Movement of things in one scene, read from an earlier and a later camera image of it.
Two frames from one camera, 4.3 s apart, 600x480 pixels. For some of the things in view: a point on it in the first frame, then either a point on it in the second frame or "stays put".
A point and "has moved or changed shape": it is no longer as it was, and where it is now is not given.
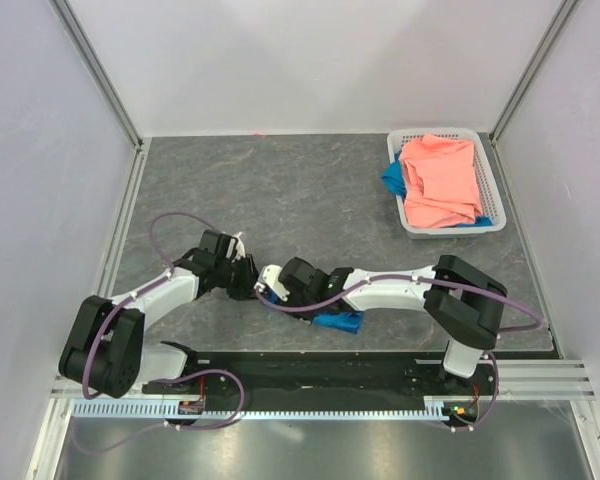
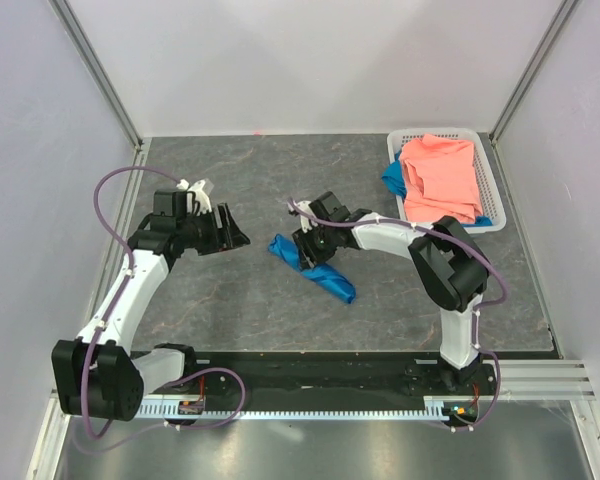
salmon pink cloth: [440, 188] stays put
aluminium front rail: [516, 379] stays put
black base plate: [464, 398] stays put
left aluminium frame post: [79, 38] stays put
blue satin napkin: [349, 322] has moved or changed shape
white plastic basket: [490, 191] stays put
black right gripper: [305, 316] to [309, 254]
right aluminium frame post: [534, 67] stays put
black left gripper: [250, 274] to [228, 237]
